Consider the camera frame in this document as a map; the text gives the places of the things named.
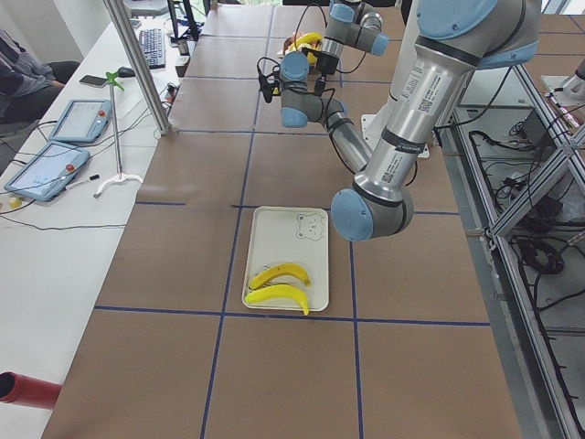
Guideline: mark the yellow banana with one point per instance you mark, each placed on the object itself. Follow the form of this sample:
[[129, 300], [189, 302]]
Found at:
[[313, 39], [279, 270], [279, 291]]

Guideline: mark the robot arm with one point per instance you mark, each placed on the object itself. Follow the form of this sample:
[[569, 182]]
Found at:
[[353, 24], [444, 42]]

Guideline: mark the brown wicker basket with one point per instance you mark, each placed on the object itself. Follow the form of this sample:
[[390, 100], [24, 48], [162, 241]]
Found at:
[[292, 46]]

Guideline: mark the black keyboard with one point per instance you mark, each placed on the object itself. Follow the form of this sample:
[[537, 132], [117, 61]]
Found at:
[[152, 44]]

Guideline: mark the white bear tray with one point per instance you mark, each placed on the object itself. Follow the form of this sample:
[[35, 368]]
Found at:
[[297, 235]]

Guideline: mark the reacher grabber stick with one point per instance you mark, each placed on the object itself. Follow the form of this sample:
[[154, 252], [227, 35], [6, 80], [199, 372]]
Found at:
[[120, 176]]

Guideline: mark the black smartphone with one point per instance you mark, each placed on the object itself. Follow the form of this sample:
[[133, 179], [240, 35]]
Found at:
[[93, 81]]

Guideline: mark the far teach pendant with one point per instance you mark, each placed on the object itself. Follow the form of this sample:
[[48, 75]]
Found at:
[[82, 122]]

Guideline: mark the teach pendant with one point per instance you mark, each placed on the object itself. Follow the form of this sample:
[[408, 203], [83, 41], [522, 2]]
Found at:
[[82, 122], [47, 174]]

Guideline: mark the near teach pendant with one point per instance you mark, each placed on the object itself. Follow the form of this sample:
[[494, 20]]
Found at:
[[47, 174]]

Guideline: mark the seated person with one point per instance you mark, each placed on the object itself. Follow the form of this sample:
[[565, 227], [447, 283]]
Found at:
[[28, 86]]

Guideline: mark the red cylinder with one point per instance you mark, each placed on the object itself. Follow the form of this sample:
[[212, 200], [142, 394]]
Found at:
[[27, 391]]

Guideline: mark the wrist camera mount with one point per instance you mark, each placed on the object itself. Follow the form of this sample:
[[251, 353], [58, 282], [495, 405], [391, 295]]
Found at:
[[264, 81]]

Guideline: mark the aluminium frame post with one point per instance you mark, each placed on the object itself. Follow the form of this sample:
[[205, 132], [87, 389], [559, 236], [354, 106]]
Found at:
[[130, 42]]

